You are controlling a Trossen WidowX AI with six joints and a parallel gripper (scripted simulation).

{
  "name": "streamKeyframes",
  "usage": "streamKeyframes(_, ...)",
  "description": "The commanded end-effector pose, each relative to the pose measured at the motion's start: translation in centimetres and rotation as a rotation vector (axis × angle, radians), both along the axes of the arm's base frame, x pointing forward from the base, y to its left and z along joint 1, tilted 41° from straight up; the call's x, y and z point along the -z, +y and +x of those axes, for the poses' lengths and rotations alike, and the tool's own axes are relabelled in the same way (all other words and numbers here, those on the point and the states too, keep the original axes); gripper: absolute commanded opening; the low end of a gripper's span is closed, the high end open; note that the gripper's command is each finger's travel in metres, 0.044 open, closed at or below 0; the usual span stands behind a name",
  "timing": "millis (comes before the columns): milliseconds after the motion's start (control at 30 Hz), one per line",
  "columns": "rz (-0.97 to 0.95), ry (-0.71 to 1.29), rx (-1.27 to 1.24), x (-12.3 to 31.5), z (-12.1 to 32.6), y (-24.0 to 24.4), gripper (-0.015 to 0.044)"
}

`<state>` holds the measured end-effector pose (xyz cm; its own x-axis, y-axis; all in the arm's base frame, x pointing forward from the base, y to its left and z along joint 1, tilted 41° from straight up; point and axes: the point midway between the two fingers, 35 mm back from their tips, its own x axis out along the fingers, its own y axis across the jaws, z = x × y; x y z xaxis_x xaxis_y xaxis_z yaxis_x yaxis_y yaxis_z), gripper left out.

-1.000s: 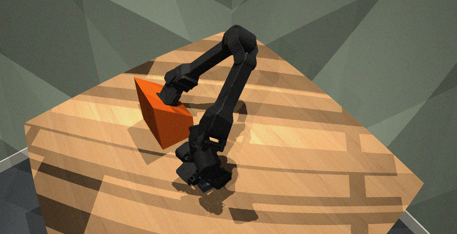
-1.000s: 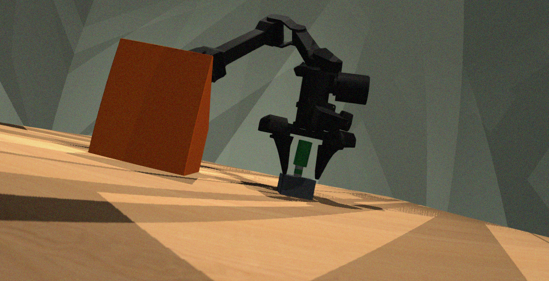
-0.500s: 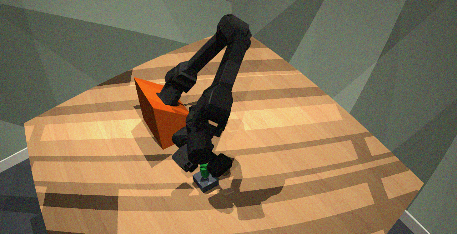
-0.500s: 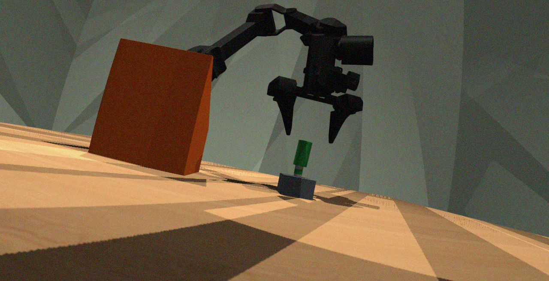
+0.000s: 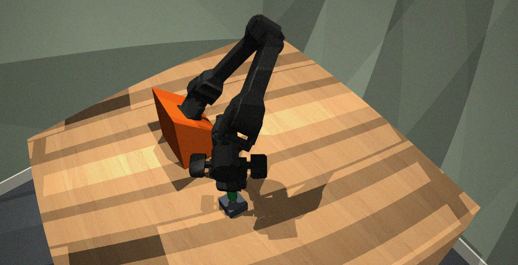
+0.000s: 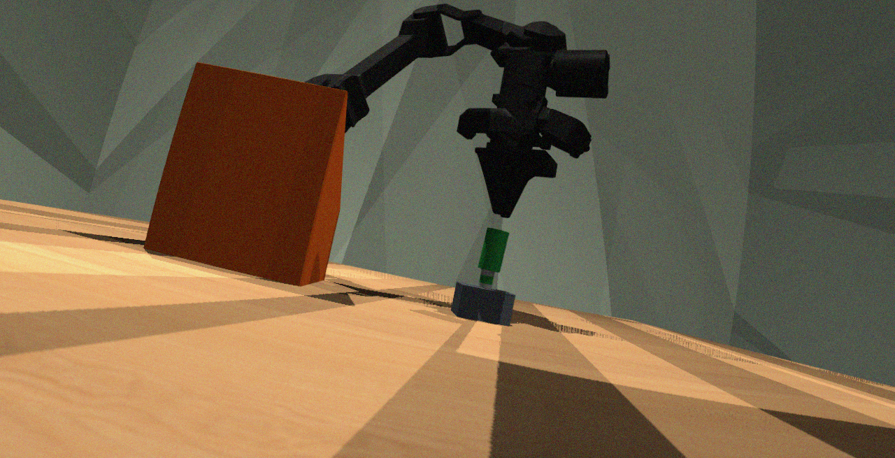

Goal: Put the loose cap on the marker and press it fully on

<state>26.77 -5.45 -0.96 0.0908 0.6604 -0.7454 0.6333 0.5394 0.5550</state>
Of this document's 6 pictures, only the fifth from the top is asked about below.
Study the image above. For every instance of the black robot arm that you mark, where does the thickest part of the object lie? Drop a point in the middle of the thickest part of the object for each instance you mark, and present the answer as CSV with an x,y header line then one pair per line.
x,y
246,110

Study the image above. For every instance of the dark green cylinder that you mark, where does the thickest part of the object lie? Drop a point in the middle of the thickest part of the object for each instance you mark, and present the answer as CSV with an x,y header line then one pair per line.
x,y
232,196

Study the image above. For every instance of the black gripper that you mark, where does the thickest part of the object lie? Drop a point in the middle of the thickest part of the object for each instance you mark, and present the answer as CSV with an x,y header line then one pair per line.
x,y
257,166

